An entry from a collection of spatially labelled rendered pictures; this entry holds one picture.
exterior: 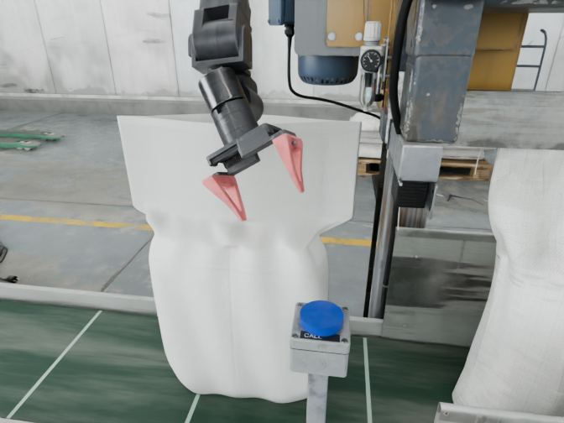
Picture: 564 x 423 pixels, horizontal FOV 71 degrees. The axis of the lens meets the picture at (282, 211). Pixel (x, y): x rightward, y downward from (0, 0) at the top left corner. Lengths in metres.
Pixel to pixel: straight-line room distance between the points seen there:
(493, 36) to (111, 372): 1.16
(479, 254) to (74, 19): 6.41
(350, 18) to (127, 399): 1.03
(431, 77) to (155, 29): 5.85
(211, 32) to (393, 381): 0.92
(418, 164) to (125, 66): 6.14
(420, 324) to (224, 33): 0.95
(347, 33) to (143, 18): 5.55
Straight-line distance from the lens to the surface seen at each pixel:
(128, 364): 1.22
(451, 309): 1.22
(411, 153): 0.57
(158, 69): 6.34
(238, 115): 0.55
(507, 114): 0.78
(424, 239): 1.08
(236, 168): 0.59
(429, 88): 0.57
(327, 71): 0.98
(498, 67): 0.90
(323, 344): 0.54
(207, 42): 0.60
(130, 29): 6.46
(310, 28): 0.95
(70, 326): 1.41
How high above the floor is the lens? 1.21
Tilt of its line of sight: 25 degrees down
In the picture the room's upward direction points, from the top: straight up
